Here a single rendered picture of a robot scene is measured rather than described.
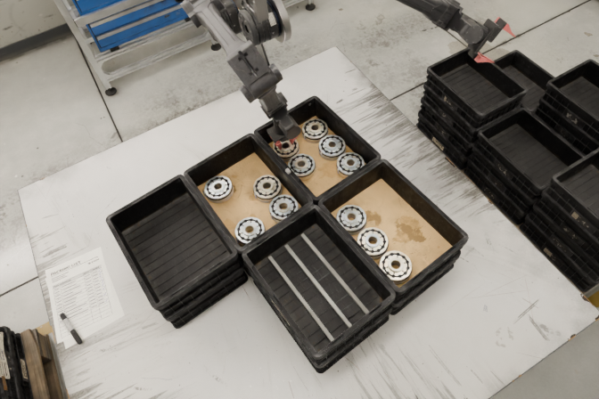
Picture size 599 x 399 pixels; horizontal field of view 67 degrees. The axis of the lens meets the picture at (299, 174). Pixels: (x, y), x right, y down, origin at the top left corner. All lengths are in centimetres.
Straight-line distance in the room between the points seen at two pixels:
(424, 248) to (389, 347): 34
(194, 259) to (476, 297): 96
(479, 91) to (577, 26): 156
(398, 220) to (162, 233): 83
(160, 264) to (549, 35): 310
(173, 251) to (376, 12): 269
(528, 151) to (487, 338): 113
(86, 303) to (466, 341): 130
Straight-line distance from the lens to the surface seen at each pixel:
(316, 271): 152
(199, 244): 163
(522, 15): 395
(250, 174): 174
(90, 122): 343
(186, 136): 210
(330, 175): 170
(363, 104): 210
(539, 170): 245
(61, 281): 193
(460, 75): 260
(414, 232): 159
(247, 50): 113
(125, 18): 329
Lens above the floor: 223
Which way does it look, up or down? 55 degrees down
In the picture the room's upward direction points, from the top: 8 degrees counter-clockwise
